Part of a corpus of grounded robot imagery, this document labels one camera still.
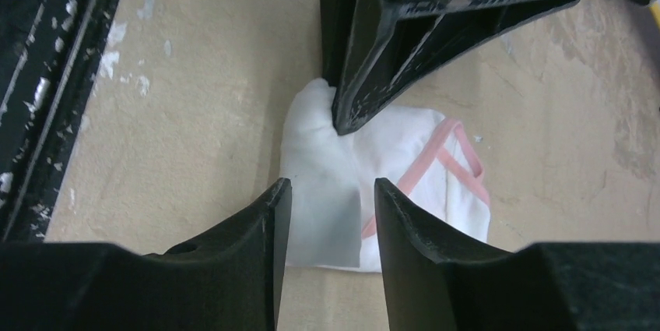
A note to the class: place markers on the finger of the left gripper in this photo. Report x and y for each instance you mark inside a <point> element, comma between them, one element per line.
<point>374,50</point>

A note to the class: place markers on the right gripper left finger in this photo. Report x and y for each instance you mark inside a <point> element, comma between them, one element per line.
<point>229,277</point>

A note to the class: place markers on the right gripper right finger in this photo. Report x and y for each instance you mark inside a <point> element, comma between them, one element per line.
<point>438,278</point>

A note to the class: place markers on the white underwear pink trim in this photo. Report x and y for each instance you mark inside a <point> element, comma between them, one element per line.
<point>425,154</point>

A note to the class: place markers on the white whiteboard yellow frame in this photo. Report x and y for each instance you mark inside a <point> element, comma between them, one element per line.
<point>654,9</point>

